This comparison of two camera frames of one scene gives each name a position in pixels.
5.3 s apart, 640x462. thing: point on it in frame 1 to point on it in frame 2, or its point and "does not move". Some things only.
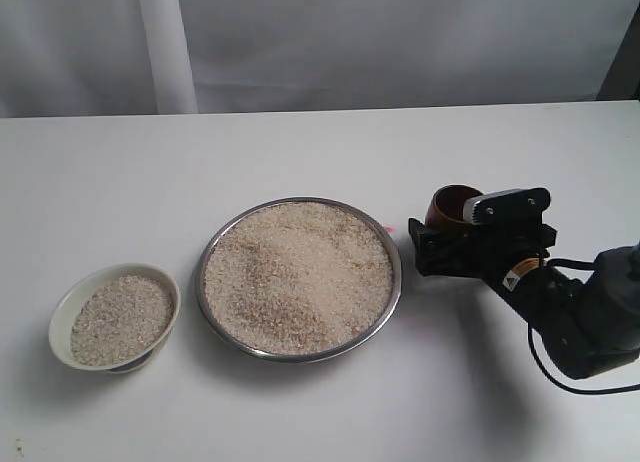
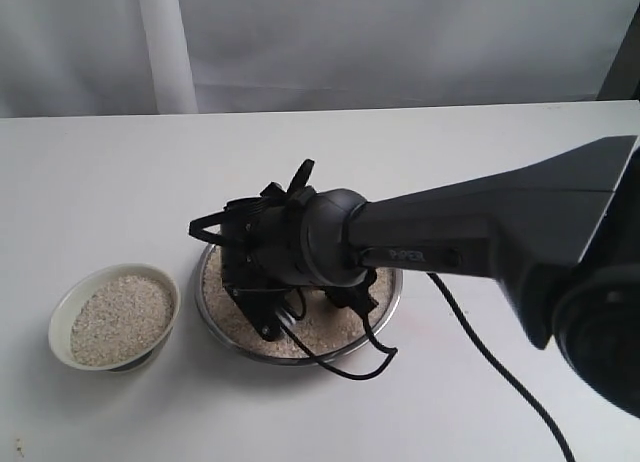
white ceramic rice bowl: [114, 318] does not move
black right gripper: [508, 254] to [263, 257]
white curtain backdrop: [85, 49] does not move
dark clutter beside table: [621, 80] does not move
